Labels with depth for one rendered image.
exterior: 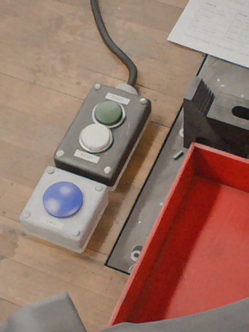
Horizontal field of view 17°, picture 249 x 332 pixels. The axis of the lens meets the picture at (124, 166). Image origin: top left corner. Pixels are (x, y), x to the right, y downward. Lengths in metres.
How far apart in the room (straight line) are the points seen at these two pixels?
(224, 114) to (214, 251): 0.13
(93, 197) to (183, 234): 0.10
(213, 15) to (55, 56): 0.19
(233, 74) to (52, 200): 0.26
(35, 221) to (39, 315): 0.51
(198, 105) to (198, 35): 0.17
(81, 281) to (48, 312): 0.51
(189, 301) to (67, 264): 0.13
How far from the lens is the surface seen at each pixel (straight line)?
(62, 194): 0.83
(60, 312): 0.32
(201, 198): 0.86
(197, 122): 0.84
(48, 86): 0.95
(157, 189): 0.87
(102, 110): 0.88
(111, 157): 0.85
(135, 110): 0.89
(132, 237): 0.84
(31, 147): 0.91
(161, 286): 0.81
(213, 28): 0.99
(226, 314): 0.34
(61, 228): 0.82
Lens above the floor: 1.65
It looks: 58 degrees down
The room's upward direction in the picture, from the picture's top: 7 degrees counter-clockwise
